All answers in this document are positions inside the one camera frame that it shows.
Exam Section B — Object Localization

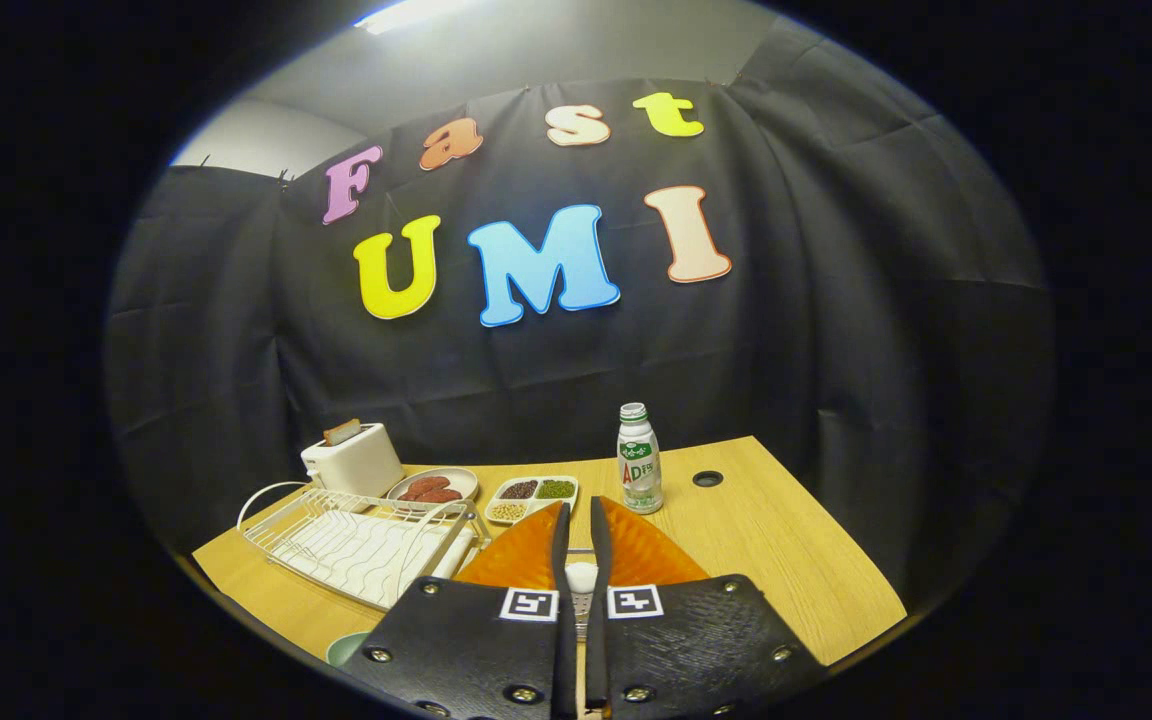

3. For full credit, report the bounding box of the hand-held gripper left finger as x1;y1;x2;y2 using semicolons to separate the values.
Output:
336;500;577;720

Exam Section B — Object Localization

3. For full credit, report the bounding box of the white toaster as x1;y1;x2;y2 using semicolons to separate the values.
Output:
301;422;405;498

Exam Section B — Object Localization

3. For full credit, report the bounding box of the white divided tray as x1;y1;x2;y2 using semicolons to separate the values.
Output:
485;475;580;526

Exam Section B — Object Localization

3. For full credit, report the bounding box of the white wire dish rack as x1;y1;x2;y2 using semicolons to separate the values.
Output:
236;481;489;611

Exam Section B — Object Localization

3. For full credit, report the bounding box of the pale green plate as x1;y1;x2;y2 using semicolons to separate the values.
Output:
326;630;372;669

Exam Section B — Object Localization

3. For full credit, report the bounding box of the white drip tray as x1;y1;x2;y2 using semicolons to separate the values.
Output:
281;510;477;608

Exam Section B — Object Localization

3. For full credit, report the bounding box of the white milk drink bottle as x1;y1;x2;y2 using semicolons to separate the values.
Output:
617;402;664;515

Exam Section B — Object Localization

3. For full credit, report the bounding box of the beige plate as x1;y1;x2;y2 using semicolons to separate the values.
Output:
386;467;480;511

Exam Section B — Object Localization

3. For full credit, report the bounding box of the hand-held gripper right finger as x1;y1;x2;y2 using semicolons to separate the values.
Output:
586;496;827;717

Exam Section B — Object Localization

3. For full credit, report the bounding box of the black backdrop cloth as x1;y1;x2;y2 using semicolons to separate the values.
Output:
104;15;1055;611

